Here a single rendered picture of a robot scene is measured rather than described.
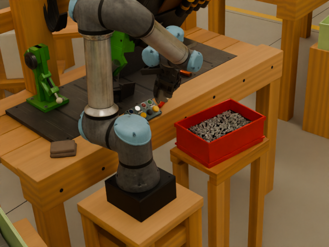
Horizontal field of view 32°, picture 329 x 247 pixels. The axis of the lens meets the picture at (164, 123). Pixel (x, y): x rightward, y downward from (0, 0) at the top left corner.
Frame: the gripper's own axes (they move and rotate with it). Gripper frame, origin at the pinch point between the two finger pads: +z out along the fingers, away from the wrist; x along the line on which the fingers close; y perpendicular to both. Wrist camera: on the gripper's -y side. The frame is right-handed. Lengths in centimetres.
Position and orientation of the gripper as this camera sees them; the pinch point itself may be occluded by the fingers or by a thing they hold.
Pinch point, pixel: (157, 100)
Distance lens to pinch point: 235.9
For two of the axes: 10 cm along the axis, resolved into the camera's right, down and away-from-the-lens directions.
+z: -1.4, 7.4, 6.6
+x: 5.0, -5.2, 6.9
